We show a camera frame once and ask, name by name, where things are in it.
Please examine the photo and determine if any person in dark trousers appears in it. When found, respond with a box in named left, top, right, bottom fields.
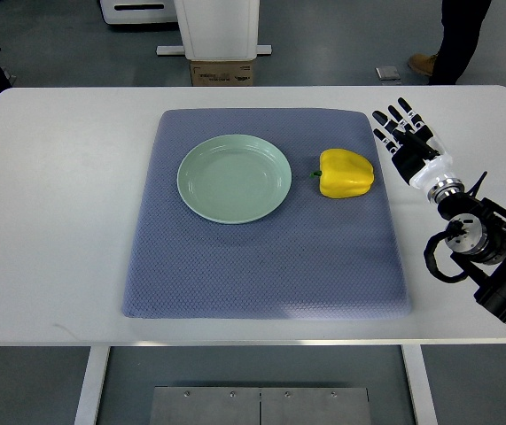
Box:
left=429, top=0, right=492, bottom=85

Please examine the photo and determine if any white table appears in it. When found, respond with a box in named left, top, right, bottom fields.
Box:
left=0, top=86, right=506, bottom=424

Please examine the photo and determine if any yellow bell pepper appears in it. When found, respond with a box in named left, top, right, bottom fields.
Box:
left=310, top=148, right=375, bottom=199

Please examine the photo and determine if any small grey floor plate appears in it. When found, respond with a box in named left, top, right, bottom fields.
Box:
left=375, top=66, right=401, bottom=81

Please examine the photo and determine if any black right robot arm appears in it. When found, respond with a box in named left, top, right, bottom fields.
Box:
left=424, top=177, right=506, bottom=324

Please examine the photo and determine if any blue textured mat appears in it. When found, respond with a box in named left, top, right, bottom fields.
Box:
left=122, top=108, right=410, bottom=320

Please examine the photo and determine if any light green plate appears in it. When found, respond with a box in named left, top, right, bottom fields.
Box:
left=176, top=135, right=292, bottom=224

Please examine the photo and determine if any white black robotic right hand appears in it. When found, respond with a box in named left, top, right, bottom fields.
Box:
left=372, top=97, right=464, bottom=204

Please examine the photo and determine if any white machine pedestal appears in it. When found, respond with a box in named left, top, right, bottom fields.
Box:
left=156, top=0, right=272, bottom=61

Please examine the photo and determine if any tan work boot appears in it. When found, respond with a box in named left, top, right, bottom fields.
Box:
left=407, top=53, right=438, bottom=77

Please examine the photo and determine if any cardboard box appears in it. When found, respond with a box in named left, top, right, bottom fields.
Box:
left=190, top=61, right=253, bottom=87

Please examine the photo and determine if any grey metal base plate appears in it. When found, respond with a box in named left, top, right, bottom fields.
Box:
left=150, top=387, right=371, bottom=424

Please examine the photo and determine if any white cabinet with slot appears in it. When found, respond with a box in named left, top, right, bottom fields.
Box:
left=99, top=0, right=177, bottom=25

